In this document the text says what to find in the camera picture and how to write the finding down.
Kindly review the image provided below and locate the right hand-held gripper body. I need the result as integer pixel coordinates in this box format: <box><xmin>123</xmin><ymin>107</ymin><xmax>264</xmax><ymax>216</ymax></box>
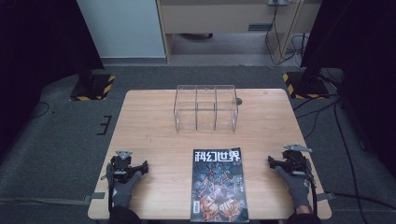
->
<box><xmin>280</xmin><ymin>143</ymin><xmax>314</xmax><ymax>176</ymax></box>

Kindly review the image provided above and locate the right hand-held gripper cable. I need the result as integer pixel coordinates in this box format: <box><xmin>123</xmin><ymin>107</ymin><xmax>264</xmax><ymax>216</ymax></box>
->
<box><xmin>298</xmin><ymin>155</ymin><xmax>319</xmax><ymax>217</ymax></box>

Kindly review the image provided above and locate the white panel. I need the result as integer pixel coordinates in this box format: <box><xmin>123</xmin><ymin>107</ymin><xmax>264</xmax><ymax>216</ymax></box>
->
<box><xmin>76</xmin><ymin>0</ymin><xmax>166</xmax><ymax>60</ymax></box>

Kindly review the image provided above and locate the person's right hand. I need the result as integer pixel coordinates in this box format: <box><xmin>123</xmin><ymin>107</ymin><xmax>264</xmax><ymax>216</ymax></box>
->
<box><xmin>275</xmin><ymin>165</ymin><xmax>313</xmax><ymax>210</ymax></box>

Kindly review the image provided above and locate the black curtain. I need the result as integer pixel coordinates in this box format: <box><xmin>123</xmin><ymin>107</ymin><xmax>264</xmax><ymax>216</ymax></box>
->
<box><xmin>300</xmin><ymin>0</ymin><xmax>396</xmax><ymax>171</ymax></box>
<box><xmin>0</xmin><ymin>0</ymin><xmax>106</xmax><ymax>157</ymax></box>

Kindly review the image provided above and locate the black striped-edge stand base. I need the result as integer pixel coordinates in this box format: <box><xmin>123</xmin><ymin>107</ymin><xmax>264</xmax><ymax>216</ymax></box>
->
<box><xmin>282</xmin><ymin>71</ymin><xmax>331</xmax><ymax>100</ymax></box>
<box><xmin>69</xmin><ymin>73</ymin><xmax>117</xmax><ymax>102</ymax></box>

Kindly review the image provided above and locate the long black floor cable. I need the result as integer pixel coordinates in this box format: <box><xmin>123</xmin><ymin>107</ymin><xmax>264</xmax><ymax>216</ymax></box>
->
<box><xmin>333</xmin><ymin>101</ymin><xmax>396</xmax><ymax>224</ymax></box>

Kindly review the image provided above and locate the person's left hand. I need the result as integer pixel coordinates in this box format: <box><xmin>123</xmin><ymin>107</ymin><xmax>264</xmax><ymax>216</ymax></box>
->
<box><xmin>111</xmin><ymin>170</ymin><xmax>143</xmax><ymax>209</ymax></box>

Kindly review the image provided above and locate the black hanging cable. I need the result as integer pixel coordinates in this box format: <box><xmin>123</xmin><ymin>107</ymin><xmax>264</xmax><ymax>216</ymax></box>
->
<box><xmin>264</xmin><ymin>0</ymin><xmax>303</xmax><ymax>66</ymax></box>

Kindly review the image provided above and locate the left hand-held gripper cable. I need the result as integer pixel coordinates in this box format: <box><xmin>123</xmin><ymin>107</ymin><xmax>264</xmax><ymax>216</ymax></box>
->
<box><xmin>106</xmin><ymin>161</ymin><xmax>114</xmax><ymax>214</ymax></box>

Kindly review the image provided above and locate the grey tape strip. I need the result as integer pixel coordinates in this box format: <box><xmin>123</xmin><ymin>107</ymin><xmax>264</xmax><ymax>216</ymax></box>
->
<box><xmin>82</xmin><ymin>191</ymin><xmax>106</xmax><ymax>203</ymax></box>
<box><xmin>317</xmin><ymin>191</ymin><xmax>336</xmax><ymax>203</ymax></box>

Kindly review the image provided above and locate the hand-held gripper cable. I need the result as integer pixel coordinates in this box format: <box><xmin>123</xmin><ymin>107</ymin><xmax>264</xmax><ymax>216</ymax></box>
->
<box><xmin>106</xmin><ymin>161</ymin><xmax>114</xmax><ymax>214</ymax></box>
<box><xmin>298</xmin><ymin>155</ymin><xmax>319</xmax><ymax>217</ymax></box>

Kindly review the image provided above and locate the dark illustrated magazine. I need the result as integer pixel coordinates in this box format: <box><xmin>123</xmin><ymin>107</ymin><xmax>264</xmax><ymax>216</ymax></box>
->
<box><xmin>190</xmin><ymin>147</ymin><xmax>250</xmax><ymax>224</ymax></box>

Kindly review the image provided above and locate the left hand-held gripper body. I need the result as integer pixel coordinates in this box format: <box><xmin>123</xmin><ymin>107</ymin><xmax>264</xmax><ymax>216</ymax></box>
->
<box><xmin>106</xmin><ymin>149</ymin><xmax>141</xmax><ymax>185</ymax></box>

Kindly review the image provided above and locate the thin black floor cable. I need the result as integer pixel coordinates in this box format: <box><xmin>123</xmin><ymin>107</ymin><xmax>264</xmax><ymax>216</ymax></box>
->
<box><xmin>30</xmin><ymin>101</ymin><xmax>51</xmax><ymax>119</ymax></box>

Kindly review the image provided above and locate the clear acrylic divided rack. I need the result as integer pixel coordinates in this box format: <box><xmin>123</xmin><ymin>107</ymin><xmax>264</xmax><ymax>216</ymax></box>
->
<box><xmin>173</xmin><ymin>84</ymin><xmax>240</xmax><ymax>134</ymax></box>

